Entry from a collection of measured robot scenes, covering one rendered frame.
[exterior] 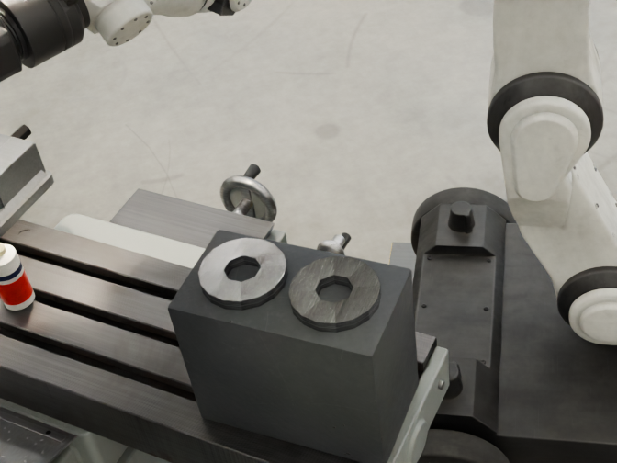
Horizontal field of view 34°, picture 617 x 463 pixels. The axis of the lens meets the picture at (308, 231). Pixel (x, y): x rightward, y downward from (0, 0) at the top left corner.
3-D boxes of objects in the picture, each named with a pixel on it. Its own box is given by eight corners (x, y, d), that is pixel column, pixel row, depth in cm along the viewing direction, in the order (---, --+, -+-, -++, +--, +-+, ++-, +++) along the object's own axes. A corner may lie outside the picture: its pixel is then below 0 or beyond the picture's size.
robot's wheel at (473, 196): (518, 265, 193) (521, 186, 180) (518, 283, 190) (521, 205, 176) (414, 260, 197) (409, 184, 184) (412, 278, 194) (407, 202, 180)
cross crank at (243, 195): (237, 203, 194) (227, 156, 186) (291, 216, 189) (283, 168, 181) (196, 257, 184) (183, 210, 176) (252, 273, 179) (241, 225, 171)
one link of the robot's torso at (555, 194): (659, 253, 159) (588, 3, 131) (670, 350, 145) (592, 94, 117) (562, 269, 166) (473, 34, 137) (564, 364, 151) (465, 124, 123)
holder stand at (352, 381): (244, 340, 120) (215, 218, 107) (420, 382, 113) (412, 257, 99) (200, 418, 113) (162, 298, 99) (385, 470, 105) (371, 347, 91)
